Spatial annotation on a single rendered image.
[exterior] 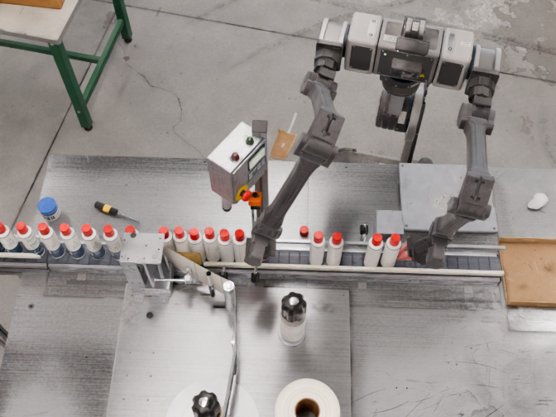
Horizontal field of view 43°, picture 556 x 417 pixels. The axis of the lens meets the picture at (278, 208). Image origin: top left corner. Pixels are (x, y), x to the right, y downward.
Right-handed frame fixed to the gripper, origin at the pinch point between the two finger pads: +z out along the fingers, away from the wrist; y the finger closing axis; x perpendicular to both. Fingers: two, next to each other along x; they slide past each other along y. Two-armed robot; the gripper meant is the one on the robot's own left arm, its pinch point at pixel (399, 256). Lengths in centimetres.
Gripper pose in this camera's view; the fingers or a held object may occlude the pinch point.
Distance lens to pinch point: 257.7
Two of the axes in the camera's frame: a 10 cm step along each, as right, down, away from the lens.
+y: -0.3, 8.8, -4.7
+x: 7.7, 3.2, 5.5
